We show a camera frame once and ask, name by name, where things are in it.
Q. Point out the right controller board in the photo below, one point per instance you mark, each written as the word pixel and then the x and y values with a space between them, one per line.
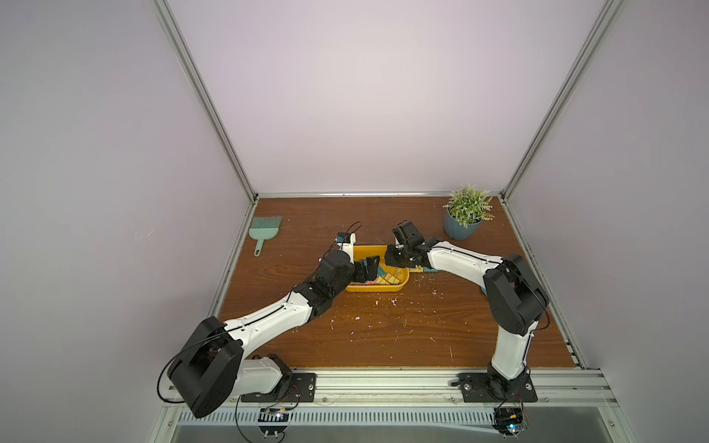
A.
pixel 509 422

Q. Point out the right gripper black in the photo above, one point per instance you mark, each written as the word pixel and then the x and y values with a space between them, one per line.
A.
pixel 403 255

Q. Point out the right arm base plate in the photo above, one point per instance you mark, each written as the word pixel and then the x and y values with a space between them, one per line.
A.
pixel 483 387

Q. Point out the aluminium front rail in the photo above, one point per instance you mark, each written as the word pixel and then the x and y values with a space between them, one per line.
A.
pixel 431 387

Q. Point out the potted green plant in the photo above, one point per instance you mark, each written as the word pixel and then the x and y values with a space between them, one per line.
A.
pixel 466 210

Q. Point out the controller board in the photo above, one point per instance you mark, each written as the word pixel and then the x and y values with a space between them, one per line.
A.
pixel 509 422
pixel 273 422

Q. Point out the yellow plastic storage box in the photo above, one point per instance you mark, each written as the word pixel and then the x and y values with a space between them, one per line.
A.
pixel 389 279

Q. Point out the green plastic dustpan brush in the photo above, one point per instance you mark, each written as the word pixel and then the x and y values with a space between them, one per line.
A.
pixel 264 229

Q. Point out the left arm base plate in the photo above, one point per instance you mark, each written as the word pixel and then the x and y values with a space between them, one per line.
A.
pixel 297 387

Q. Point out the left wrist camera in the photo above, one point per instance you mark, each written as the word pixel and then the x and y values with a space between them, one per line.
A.
pixel 345 242

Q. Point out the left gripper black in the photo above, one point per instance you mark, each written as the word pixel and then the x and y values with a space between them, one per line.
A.
pixel 369 271

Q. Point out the left controller board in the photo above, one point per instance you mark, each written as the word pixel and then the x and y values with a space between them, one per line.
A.
pixel 273 422

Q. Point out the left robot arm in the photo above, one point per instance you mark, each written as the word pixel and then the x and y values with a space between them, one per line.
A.
pixel 214 363

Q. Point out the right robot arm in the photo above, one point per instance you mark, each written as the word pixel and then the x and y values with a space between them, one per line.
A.
pixel 516 299

